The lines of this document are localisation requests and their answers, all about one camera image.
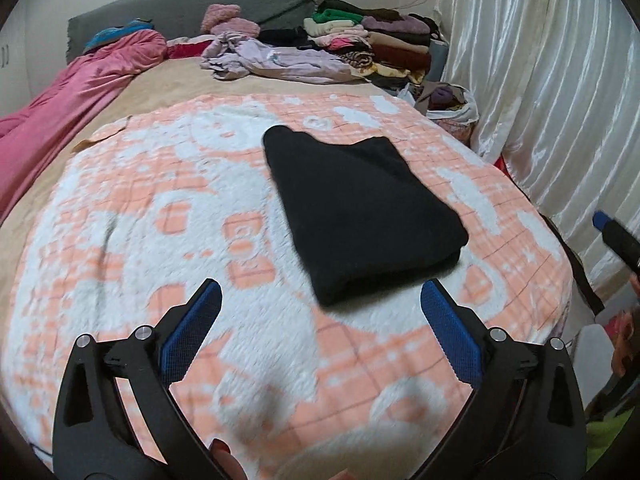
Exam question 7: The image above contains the blue garment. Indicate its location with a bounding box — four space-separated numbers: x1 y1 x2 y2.
82 20 156 53

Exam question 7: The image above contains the white wardrobe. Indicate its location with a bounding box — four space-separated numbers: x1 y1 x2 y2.
0 5 71 121

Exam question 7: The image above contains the pink fluffy garment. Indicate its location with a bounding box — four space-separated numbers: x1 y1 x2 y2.
201 4 261 37

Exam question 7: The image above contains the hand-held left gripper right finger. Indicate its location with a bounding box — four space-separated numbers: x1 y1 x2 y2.
420 279 587 480

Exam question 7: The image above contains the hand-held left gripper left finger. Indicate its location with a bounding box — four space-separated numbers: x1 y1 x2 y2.
51 278 233 480

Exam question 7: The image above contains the lilac garment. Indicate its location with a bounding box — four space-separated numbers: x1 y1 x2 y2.
200 31 373 83

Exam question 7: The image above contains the red plastic bag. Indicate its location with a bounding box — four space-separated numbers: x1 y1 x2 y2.
492 155 516 181

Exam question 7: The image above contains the floral basket of clothes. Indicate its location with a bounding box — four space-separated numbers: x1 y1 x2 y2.
397 82 481 146

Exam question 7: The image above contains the person's green clothing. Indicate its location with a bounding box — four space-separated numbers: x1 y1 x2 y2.
585 407 640 476

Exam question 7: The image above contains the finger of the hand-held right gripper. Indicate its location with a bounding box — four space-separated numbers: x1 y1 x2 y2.
592 211 640 273

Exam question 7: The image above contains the orange and white checked blanket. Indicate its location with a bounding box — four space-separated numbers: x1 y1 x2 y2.
0 92 573 476

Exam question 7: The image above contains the person's left hand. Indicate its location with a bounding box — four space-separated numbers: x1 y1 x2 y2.
209 437 248 480

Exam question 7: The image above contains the black sweater with orange cuffs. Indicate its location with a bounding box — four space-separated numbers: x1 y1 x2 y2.
262 125 470 307

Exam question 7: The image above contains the pink quilt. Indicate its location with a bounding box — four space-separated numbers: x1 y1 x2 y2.
0 29 168 221

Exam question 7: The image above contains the beige bed sheet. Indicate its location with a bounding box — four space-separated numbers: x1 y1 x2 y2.
0 52 416 331

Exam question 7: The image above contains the grey upholstered bench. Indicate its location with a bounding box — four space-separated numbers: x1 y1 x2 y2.
429 37 451 83

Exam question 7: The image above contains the white satin curtain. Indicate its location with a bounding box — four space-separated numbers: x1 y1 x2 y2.
435 0 640 301

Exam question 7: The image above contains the grey headboard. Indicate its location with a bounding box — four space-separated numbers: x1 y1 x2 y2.
67 0 321 63

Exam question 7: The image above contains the dark red cloth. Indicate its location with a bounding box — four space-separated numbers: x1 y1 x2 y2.
165 37 211 60

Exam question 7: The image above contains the person's right hand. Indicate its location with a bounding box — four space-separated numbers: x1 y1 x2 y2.
611 277 640 376

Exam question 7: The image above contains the pile of folded clothes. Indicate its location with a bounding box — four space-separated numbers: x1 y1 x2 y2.
260 0 441 91

